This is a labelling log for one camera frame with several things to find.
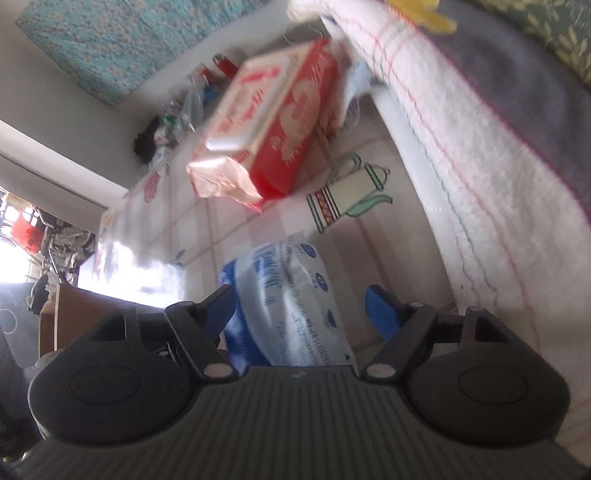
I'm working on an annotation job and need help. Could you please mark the white towel blanket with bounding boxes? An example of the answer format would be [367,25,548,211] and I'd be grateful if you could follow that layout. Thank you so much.
[287,0,591,374]

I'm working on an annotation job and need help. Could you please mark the brown cardboard box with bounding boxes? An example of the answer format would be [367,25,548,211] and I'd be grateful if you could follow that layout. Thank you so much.
[39,281,164,358]

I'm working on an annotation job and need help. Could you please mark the green floral pillow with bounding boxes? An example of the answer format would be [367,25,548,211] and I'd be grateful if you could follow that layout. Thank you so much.
[475,0,591,86]

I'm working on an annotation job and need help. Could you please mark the dark cloth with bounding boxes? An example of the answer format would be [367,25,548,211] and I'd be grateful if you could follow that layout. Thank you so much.
[133,115,163,158]

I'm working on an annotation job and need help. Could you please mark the red cloth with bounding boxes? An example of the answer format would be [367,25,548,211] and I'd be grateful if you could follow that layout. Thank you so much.
[8,216,43,252]

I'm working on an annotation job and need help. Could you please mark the blue and white packet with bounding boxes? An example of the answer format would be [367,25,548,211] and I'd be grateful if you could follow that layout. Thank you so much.
[219,232,360,370]

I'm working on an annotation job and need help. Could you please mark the teal floral wall cloth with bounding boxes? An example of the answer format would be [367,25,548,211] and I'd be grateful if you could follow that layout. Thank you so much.
[15,0,280,106]

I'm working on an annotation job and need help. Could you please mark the clear plastic bottle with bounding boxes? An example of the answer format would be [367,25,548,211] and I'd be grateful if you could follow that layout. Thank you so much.
[178,80,206,132]

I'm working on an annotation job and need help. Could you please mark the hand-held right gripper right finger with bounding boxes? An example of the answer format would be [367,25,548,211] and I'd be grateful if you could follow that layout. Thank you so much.
[361,285,506,381]

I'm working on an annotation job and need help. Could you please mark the red and white wipes pack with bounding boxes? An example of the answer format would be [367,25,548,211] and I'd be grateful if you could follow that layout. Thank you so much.
[186,39,341,213]

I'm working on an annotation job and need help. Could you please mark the checked printed tablecloth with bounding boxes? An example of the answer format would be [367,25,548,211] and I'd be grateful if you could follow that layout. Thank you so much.
[98,99,459,370]

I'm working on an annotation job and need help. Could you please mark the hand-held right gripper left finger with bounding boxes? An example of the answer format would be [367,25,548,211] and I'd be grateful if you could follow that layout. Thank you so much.
[88,284,235,380]

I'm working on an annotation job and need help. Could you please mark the red bottle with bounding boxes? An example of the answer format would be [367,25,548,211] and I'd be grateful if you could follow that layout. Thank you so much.
[212,53,239,77]

